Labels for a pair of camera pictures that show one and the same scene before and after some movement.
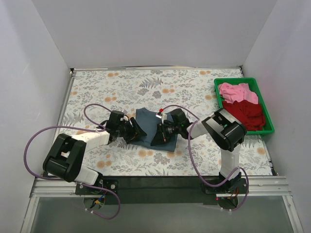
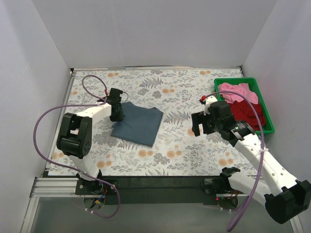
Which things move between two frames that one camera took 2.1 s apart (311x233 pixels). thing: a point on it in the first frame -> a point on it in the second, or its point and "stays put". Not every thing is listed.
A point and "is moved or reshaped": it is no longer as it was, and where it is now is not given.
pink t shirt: x=232 y=93 stays put
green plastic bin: x=268 y=127 stays put
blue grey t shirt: x=148 y=122 is moved or reshaped
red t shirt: x=249 y=113 stays put
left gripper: x=132 y=130 -> x=117 y=114
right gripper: x=162 y=132 -> x=202 y=123
